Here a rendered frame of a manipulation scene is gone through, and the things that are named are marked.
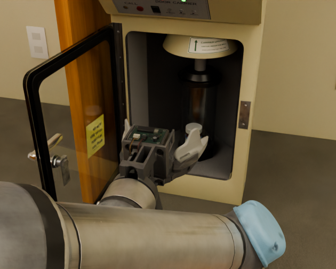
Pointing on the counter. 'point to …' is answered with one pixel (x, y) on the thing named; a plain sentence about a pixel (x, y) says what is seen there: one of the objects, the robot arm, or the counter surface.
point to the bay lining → (135, 56)
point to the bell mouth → (199, 46)
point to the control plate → (197, 5)
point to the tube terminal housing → (159, 24)
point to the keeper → (245, 108)
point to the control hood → (224, 12)
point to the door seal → (40, 104)
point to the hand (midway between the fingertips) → (168, 134)
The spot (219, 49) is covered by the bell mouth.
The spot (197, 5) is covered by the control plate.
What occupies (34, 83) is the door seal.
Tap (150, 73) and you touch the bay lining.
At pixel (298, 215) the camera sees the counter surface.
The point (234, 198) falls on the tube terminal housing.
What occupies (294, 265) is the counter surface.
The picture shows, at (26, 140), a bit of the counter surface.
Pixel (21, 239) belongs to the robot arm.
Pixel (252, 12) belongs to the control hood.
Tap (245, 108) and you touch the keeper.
